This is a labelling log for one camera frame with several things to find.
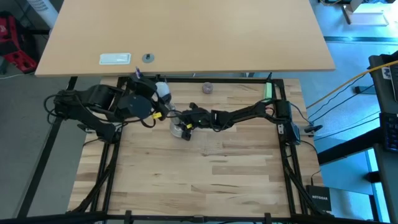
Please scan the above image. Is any white lightbulb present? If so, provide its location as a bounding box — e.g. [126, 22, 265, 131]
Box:
[155, 82, 172, 104]

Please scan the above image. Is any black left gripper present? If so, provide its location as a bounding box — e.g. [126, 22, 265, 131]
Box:
[119, 75, 171, 121]

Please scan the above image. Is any yellow cable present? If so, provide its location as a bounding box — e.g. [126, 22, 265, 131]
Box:
[306, 58, 398, 110]

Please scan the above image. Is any black Netgear router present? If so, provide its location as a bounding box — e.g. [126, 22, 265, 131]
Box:
[306, 184, 332, 212]

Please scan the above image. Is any tan wooden desk top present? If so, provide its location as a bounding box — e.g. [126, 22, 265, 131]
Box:
[34, 0, 336, 78]

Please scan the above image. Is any white rectangular desk grommet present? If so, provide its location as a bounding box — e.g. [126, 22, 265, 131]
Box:
[98, 52, 132, 66]

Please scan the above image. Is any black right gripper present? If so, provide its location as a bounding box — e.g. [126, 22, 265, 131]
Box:
[172, 102, 215, 141]

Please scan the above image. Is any black metal table frame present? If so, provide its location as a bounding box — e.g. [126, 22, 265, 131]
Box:
[65, 76, 336, 224]

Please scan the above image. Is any white labelled column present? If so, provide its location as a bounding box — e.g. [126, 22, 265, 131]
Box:
[26, 0, 60, 29]

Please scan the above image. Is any red tool case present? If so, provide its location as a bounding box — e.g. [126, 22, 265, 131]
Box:
[0, 11, 38, 74]

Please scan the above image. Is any black side table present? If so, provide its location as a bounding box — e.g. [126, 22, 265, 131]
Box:
[317, 51, 398, 224]

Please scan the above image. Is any cardboard box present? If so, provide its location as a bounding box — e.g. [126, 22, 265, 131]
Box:
[340, 0, 390, 27]

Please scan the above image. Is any light green stapler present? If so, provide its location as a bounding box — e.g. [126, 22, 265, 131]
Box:
[263, 82, 274, 100]

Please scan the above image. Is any brushed metal lamp base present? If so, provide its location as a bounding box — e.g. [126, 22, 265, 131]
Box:
[166, 101, 193, 140]

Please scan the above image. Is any black keyboard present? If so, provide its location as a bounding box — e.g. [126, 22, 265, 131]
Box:
[379, 111, 398, 152]

